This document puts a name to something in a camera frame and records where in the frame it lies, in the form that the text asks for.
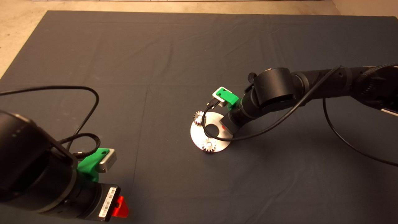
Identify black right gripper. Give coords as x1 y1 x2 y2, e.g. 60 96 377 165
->
221 110 249 136

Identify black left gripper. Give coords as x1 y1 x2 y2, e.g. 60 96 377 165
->
91 183 130 222

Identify steel planetary gear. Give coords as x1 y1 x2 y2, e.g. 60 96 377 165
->
202 138 217 153
193 111 206 125

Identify round metal carrier plate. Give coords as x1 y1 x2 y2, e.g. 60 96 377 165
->
190 111 234 153

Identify dark grey table cloth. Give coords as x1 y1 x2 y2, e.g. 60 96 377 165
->
0 11 398 224

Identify black right camera cable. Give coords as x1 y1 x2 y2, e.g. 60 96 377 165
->
201 65 398 167

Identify silver right camera box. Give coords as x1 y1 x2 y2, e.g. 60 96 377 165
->
207 86 232 108

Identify silver camera box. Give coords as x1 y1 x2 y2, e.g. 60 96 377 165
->
95 148 117 173
207 86 232 108

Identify green right camera mount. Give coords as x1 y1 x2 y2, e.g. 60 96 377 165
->
216 87 240 110

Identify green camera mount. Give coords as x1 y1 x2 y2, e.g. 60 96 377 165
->
76 148 110 183
216 87 240 110

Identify silver left camera box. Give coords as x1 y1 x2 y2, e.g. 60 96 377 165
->
95 148 117 173

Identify green left camera mount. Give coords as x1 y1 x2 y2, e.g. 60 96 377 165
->
76 148 110 183

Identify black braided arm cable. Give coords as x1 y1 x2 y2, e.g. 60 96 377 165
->
57 133 101 158

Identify thin black left camera cable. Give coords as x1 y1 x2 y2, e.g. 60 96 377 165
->
0 85 100 150

